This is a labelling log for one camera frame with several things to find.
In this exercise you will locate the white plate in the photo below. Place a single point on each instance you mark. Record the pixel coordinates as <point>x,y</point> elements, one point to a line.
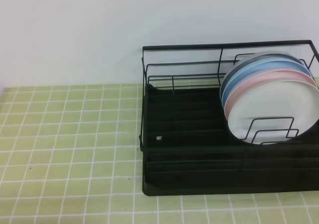
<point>274,112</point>

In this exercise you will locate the pink plate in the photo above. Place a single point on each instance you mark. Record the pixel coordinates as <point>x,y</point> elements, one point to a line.
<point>260,78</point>

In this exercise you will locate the black drip tray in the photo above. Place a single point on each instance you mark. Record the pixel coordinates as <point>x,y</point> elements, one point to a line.
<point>189,150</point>

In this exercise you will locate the grey plate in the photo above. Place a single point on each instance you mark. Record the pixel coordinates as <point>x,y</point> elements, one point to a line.
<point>257,57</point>

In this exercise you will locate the black wire dish rack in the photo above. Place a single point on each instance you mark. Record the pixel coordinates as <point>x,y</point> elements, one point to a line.
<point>204,66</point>

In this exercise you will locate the blue plate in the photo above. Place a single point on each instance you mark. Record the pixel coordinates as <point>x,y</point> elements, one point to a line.
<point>261,65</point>

